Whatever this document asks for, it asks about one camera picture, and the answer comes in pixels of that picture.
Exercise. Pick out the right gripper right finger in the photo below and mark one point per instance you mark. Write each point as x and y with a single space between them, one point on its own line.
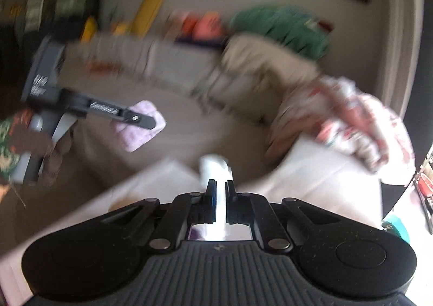
236 205

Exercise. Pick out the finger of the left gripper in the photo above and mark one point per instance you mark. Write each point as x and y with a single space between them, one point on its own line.
82 105

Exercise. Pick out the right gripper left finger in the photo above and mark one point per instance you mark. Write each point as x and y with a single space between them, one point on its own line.
209 202

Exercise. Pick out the lilac knitted cloth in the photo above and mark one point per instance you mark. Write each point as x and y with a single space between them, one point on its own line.
132 137

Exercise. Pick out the floral pink blanket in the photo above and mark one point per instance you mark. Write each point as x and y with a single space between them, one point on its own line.
336 114

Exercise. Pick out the cream blanket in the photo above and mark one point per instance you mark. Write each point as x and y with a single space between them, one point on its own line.
271 64

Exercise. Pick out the green plush cushion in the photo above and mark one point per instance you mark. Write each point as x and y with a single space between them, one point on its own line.
289 27

